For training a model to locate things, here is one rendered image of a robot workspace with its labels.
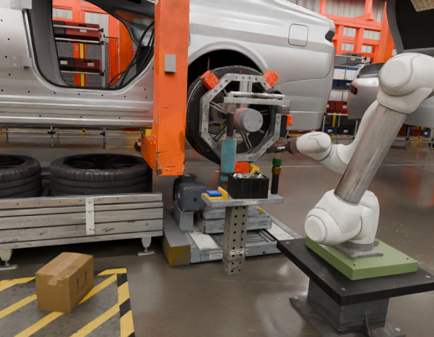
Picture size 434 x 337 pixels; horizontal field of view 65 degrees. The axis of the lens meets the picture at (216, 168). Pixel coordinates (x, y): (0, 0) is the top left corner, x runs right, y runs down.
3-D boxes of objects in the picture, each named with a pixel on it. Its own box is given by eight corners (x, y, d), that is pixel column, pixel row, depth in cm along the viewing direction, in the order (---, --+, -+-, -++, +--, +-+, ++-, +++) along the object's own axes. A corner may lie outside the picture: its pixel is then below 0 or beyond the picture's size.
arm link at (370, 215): (382, 240, 151) (390, 192, 147) (359, 249, 140) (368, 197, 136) (349, 227, 164) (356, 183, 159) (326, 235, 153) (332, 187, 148)
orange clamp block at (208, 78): (216, 82, 212) (206, 70, 208) (221, 81, 205) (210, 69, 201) (208, 89, 211) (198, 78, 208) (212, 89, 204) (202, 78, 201)
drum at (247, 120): (248, 129, 225) (249, 107, 222) (263, 133, 205) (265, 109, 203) (228, 128, 220) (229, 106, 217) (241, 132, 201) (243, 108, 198)
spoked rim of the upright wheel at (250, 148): (224, 164, 252) (269, 114, 256) (236, 171, 231) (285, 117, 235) (176, 116, 232) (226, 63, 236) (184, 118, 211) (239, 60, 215)
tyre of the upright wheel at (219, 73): (223, 178, 255) (282, 114, 260) (236, 186, 233) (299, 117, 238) (160, 116, 229) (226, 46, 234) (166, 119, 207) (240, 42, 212)
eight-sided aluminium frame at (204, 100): (273, 159, 236) (280, 77, 225) (277, 160, 230) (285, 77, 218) (196, 160, 217) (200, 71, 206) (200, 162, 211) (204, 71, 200)
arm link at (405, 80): (352, 247, 143) (319, 259, 130) (323, 223, 154) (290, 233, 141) (459, 65, 108) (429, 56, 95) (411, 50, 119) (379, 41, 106)
